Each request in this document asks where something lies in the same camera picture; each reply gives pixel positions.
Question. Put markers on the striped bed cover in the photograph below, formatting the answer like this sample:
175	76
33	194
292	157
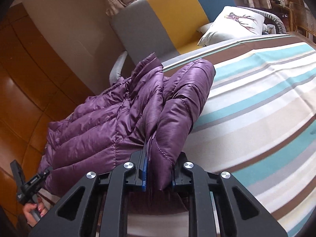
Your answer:
258	123

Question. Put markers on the grey yellow blue armchair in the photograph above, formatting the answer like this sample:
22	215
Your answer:
170	28

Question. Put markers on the rattan wooden chair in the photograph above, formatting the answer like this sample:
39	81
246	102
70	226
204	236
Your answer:
301	20

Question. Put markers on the cluttered wooden desk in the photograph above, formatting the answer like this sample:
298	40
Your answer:
287	8

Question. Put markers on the white embroidered pillow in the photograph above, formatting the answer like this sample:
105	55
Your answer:
233	23

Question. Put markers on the wooden wardrobe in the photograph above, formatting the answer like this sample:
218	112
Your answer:
37	87

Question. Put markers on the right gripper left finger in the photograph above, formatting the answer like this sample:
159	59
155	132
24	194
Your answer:
138	177

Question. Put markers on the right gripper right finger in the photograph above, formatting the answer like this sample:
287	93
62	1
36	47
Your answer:
179	178

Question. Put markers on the purple puffer jacket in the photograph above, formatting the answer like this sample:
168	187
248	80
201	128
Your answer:
147	111

